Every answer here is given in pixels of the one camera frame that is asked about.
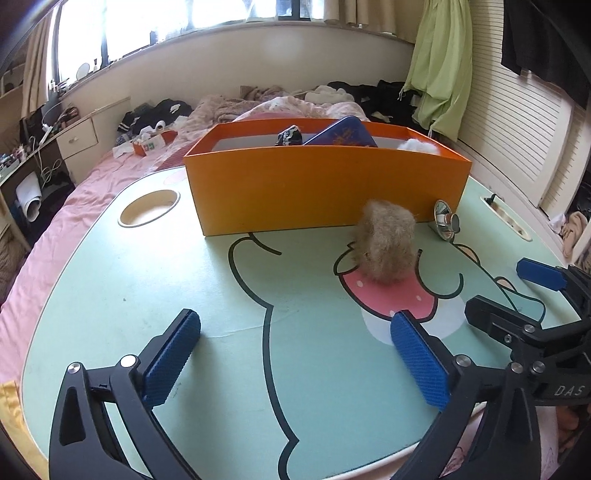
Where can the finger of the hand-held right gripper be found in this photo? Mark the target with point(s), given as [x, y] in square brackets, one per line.
[494, 318]
[540, 273]

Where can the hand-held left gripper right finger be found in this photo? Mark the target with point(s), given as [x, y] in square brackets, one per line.
[420, 360]

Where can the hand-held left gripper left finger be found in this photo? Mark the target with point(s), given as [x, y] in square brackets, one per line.
[171, 360]

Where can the brown furry ball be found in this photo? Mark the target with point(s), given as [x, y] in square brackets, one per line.
[385, 240]

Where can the orange cardboard box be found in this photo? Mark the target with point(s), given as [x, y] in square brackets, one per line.
[323, 189]

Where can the green cartoon desktop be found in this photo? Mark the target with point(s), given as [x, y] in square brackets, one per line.
[184, 277]

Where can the beige clothes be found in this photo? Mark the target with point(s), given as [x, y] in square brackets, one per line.
[572, 230]

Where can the silver metal cone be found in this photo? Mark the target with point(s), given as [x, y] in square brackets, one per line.
[443, 217]

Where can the white louvered wardrobe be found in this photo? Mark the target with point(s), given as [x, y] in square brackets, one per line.
[508, 115]

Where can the yellow cloth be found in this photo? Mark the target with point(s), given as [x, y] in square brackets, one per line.
[14, 415]

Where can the pink bed sheet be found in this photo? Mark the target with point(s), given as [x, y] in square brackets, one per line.
[69, 207]

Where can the dark pink pillow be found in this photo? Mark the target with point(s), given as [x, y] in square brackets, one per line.
[171, 159]

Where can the orange white tissue box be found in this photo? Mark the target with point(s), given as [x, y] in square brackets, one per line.
[152, 145]

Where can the white rolled paper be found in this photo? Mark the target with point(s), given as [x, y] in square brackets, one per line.
[28, 196]

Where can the green curtain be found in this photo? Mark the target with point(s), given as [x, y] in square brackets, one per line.
[438, 69]

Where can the black hanging garment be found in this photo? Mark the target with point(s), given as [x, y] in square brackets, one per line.
[545, 37]

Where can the blue patterned box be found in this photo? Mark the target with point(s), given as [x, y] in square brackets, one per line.
[341, 134]

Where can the white drawer cabinet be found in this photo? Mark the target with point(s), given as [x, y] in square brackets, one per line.
[78, 136]

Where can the black striped clothes pile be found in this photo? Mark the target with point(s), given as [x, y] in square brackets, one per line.
[157, 110]

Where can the black white patterned cloth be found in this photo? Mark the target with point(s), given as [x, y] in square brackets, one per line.
[290, 136]

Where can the light pink fluffy comforter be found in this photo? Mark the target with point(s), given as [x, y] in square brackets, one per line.
[221, 108]

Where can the round mirror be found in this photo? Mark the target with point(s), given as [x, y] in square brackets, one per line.
[83, 70]

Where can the beige curtain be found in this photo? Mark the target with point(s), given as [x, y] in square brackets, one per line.
[37, 69]

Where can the window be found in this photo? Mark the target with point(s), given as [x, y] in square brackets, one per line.
[184, 18]

